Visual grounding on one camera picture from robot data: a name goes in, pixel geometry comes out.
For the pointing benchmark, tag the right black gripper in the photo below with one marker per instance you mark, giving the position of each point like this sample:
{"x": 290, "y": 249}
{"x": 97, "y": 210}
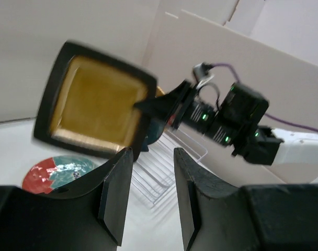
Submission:
{"x": 233, "y": 122}

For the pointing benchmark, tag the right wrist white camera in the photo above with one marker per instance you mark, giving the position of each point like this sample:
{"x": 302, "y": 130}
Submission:
{"x": 201, "y": 73}

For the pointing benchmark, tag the orange woven bamboo plate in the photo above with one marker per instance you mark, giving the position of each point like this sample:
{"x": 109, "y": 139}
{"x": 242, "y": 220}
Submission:
{"x": 159, "y": 92}

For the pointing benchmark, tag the round dark teal plate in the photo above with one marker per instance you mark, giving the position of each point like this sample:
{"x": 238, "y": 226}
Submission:
{"x": 153, "y": 134}

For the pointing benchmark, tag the black square plate yellow centre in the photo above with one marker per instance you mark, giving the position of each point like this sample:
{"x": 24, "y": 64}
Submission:
{"x": 88, "y": 103}

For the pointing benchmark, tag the white wire dish rack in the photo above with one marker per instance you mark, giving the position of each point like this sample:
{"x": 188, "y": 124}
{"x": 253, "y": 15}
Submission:
{"x": 153, "y": 177}

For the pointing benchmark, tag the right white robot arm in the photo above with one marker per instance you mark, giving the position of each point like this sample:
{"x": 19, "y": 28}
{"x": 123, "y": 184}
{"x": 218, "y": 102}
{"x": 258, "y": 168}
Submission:
{"x": 260, "y": 153}

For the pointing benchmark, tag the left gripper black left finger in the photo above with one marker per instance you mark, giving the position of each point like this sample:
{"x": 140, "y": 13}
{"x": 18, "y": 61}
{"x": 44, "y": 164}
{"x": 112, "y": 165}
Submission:
{"x": 86, "y": 214}

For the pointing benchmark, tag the red and teal floral plate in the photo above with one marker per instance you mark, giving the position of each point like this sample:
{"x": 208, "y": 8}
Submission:
{"x": 54, "y": 172}

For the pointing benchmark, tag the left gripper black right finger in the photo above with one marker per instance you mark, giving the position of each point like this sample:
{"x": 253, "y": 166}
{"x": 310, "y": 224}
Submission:
{"x": 215, "y": 215}

